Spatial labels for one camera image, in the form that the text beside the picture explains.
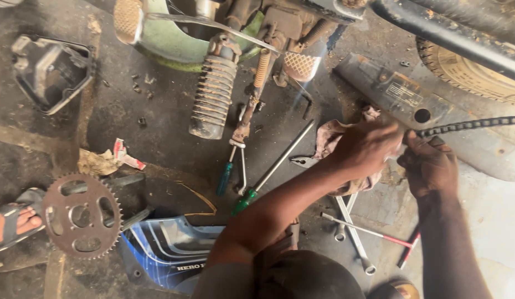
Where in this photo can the person's left fingers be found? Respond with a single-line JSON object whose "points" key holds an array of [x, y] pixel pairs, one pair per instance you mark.
{"points": [[388, 135]]}

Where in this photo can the person's right fingers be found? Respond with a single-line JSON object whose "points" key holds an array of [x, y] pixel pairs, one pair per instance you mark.
{"points": [[419, 147]]}

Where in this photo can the rusty side stand with spring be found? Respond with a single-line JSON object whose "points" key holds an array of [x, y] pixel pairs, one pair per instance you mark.
{"points": [[253, 104]]}

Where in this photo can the grey pliers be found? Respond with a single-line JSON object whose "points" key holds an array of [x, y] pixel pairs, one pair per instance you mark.
{"points": [[304, 161]]}

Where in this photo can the dark steel axle rod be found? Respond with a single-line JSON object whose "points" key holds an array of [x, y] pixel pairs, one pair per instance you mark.
{"points": [[137, 218]]}

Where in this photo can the long silver combination wrench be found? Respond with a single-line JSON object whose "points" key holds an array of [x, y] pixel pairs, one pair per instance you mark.
{"points": [[353, 232]]}

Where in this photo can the person's legs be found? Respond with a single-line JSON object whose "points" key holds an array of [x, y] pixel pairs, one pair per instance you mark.
{"points": [[299, 278]]}

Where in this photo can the blue motorcycle side panel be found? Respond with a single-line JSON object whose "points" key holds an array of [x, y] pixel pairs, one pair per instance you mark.
{"points": [[166, 253]]}

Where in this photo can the crumpled brown paper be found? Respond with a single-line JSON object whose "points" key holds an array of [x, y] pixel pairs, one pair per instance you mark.
{"points": [[95, 162]]}

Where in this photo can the person's right hand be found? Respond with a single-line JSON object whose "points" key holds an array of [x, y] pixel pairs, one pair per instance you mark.
{"points": [[432, 170]]}

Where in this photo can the motorcycle frame and engine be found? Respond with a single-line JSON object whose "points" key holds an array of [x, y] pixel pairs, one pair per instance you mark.
{"points": [[282, 20]]}

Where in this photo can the red and white wrapper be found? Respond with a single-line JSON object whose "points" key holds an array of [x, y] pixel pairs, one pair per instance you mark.
{"points": [[123, 155]]}

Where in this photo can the silver heel-toe gear lever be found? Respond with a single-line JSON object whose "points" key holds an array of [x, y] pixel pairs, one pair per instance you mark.
{"points": [[224, 30]]}

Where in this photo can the short silver combination wrench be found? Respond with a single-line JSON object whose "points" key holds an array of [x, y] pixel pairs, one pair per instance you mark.
{"points": [[341, 230]]}

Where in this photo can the person's brown sandal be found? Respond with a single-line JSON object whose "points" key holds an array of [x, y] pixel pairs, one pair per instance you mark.
{"points": [[396, 290]]}

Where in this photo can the person's left hand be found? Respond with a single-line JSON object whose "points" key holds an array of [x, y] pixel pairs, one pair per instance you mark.
{"points": [[363, 147]]}

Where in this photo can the dirty pink rag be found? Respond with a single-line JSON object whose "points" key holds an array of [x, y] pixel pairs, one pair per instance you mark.
{"points": [[328, 139]]}

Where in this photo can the black plastic engine cover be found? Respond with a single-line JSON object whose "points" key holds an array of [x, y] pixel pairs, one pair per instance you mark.
{"points": [[50, 74]]}

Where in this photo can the rusty toothed rear sprocket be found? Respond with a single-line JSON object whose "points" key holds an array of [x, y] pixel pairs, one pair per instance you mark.
{"points": [[54, 207]]}

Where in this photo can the black ribbed rubber footrest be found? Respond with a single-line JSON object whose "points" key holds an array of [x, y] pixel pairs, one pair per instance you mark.
{"points": [[214, 95]]}

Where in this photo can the motorcycle rear tyre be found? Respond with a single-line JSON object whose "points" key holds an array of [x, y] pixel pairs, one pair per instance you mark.
{"points": [[473, 72]]}

